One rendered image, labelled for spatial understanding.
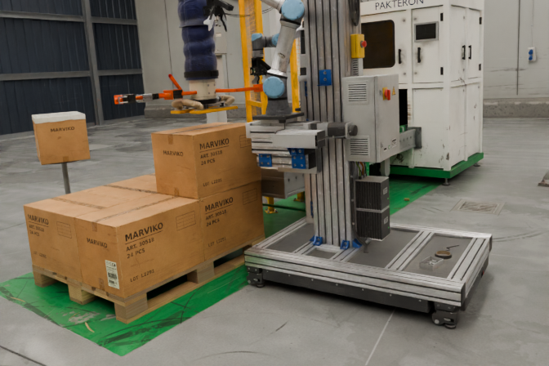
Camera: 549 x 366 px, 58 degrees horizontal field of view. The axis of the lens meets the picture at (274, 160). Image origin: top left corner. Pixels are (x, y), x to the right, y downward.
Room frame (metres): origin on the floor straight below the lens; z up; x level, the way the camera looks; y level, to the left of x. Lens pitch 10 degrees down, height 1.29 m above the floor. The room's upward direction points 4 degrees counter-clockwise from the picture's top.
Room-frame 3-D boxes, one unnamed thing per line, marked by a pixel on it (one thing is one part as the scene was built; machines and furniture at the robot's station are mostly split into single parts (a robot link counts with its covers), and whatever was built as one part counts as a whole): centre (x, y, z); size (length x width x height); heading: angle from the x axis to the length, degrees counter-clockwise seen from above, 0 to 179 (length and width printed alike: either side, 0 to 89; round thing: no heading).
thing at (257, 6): (4.85, 0.15, 1.05); 0.87 x 0.10 x 2.10; 14
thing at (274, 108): (2.92, -0.04, 1.09); 0.15 x 0.15 x 0.10
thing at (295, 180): (4.33, -0.77, 0.50); 2.31 x 0.05 x 0.19; 142
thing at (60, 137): (4.56, 1.95, 0.82); 0.60 x 0.40 x 0.40; 27
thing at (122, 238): (3.27, 0.86, 0.34); 1.20 x 1.00 x 0.40; 142
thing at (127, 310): (3.27, 0.86, 0.07); 1.20 x 1.00 x 0.14; 142
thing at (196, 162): (3.32, 0.44, 0.74); 0.60 x 0.40 x 0.40; 140
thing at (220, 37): (4.77, 0.46, 1.62); 0.20 x 0.05 x 0.30; 142
